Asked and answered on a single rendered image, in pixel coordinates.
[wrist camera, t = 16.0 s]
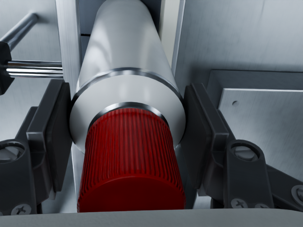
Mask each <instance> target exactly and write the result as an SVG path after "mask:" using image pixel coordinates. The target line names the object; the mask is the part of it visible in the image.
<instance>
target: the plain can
mask: <svg viewBox="0 0 303 227"><path fill-rule="evenodd" d="M187 123H188V113H187V108H186V105H185V102H184V100H183V98H182V96H181V94H180V92H179V89H178V86H177V84H176V81H175V78H174V76H173V73H172V71H171V68H170V65H169V62H168V59H167V57H166V54H165V52H164V49H163V46H162V44H161V41H160V38H159V36H158V33H157V30H156V27H155V25H154V22H153V20H152V15H151V13H150V10H149V8H148V7H147V6H146V4H145V3H144V2H143V1H142V0H105V1H103V2H102V4H101V5H100V7H99V8H98V10H97V13H96V18H95V22H94V25H93V28H92V32H91V36H90V39H89V43H88V46H87V50H86V53H85V57H84V60H83V64H82V67H81V71H80V74H79V77H78V82H77V85H76V88H75V92H74V95H73V98H72V100H71V103H70V106H69V109H68V115H67V125H68V131H69V134H70V137H71V139H72V141H73V143H74V144H75V145H76V147H77V148H78V149H79V150H80V151H81V152H82V153H83V154H84V161H83V169H82V175H81V181H80V188H79V194H78V202H77V213H86V212H113V211H141V210H178V209H185V208H186V196H185V192H184V187H183V184H182V180H181V176H180V172H179V167H178V163H177V159H176V156H175V151H174V149H175V148H176V147H177V146H178V145H179V143H180V142H181V140H182V138H183V137H184V135H185V132H186V128H187Z"/></svg>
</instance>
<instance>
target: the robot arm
mask: <svg viewBox="0 0 303 227"><path fill-rule="evenodd" d="M184 102H185V105H186V108H187V113H188V123H187V128H186V132H185V135H184V137H183V138H182V140H181V142H180V145H181V148H182V152H183V155H184V160H185V163H186V166H187V170H188V174H189V178H190V181H191V184H192V188H193V189H197V193H198V196H209V197H211V206H210V209H178V210H141V211H113V212H86V213H49V214H43V209H42V202H43V201H45V200H55V197H56V193H57V192H59V191H61V190H62V186H63V183H64V177H65V173H66V169H67V165H68V160H69V155H70V151H71V147H72V142H73V141H72V139H71V137H70V134H69V131H68V125H67V115H68V109H69V106H70V103H71V94H70V85H69V82H65V80H64V79H51V80H50V82H49V85H48V87H47V89H46V91H45V93H44V95H43V97H42V100H41V101H40V103H39V106H32V107H31V108H30V109H29V111H28V113H27V115H26V117H25V119H24V121H23V123H22V125H21V127H20V129H19V131H18V133H17V135H16V137H15V138H14V139H7V140H4V141H0V227H303V182H301V181H299V180H297V179H295V178H293V177H291V176H289V175H287V174H286V173H284V172H282V171H280V170H278V169H276V168H274V167H272V166H270V165H268V164H266V161H265V156H264V153H263V151H262V150H261V148H260V147H259V146H257V145H256V144H254V143H252V142H250V141H246V140H240V139H236V138H235V136H234V134H233V133H232V131H231V129H230V127H229V125H228V123H227V121H226V120H225V118H224V116H223V114H222V112H221V111H220V110H219V109H216V108H215V106H214V104H213V102H212V100H211V98H210V96H209V94H208V92H207V91H206V89H205V87H204V85H203V83H190V85H189V86H186V87H185V92H184Z"/></svg>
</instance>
